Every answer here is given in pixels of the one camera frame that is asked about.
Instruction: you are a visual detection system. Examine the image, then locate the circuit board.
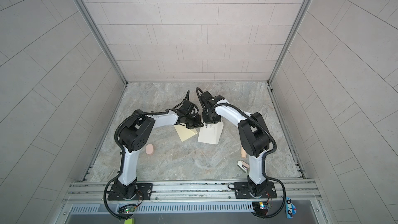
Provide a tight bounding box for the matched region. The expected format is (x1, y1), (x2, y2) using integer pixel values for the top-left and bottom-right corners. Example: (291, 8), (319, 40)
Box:
(118, 204), (137, 214)
(252, 201), (272, 216)

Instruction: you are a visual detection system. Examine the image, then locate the yellow envelope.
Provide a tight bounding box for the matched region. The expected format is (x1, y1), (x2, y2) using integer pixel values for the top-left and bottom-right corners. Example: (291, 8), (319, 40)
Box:
(174, 125), (198, 142)

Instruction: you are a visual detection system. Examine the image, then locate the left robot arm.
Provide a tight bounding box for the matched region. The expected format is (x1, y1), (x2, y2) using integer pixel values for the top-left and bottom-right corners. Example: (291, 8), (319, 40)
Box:
(111, 99), (203, 200)

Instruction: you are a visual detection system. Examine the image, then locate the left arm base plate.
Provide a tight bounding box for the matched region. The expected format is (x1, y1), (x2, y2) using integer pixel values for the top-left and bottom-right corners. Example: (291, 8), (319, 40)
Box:
(107, 180), (153, 201)

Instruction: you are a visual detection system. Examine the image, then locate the aluminium rail frame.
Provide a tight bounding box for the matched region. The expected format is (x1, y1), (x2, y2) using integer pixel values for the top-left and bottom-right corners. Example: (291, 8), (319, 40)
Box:
(54, 178), (331, 224)

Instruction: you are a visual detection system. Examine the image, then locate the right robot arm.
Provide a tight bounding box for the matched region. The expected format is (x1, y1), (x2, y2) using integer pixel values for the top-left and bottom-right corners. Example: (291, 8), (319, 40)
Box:
(196, 88), (277, 198)

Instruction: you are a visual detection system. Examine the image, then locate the right circuit board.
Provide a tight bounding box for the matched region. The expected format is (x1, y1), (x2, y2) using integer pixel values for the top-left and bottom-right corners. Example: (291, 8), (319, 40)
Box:
(252, 201), (272, 216)

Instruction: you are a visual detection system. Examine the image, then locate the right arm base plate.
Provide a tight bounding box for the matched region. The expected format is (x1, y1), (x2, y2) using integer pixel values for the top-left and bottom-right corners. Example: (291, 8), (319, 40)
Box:
(228, 181), (277, 199)

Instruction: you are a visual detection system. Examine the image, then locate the beige toy microphone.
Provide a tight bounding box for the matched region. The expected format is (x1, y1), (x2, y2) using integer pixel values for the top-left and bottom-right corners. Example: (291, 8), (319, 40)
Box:
(241, 147), (247, 159)

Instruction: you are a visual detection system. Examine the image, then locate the cream white envelope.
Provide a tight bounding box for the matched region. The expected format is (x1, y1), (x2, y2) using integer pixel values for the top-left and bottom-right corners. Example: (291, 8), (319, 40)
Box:
(198, 121), (223, 145)

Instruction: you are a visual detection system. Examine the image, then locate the left circuit board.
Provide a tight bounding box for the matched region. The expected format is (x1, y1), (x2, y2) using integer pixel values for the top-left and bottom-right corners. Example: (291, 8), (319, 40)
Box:
(118, 204), (137, 214)

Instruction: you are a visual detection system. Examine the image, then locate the blue toy car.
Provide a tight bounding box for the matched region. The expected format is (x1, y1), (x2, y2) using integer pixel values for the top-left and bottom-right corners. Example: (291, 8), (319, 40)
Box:
(285, 197), (296, 219)

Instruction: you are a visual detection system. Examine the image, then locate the pink white tape dispenser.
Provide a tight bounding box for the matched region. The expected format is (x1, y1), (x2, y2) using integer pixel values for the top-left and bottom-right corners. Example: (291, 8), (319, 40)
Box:
(237, 160), (250, 173)

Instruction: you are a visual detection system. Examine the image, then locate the green sticky note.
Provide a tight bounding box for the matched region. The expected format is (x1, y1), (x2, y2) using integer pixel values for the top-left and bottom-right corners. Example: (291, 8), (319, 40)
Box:
(124, 218), (135, 224)

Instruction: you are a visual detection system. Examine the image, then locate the pink oval eraser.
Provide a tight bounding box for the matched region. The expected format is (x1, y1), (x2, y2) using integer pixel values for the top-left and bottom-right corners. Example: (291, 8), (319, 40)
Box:
(145, 144), (154, 155)

